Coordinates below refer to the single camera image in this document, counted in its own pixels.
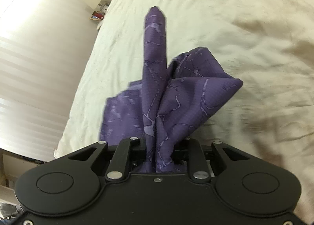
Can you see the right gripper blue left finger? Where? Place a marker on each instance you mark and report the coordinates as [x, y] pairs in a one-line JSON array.
[[122, 156]]

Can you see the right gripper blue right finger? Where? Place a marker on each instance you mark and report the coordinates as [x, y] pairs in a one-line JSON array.
[[190, 150]]

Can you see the purple patterned hooded jacket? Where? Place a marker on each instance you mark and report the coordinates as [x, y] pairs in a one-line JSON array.
[[171, 101]]

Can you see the cream floral bedspread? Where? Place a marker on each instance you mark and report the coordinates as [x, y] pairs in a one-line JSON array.
[[268, 44]]

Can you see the left bedside lamp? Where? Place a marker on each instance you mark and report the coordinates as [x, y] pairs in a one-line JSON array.
[[96, 5]]

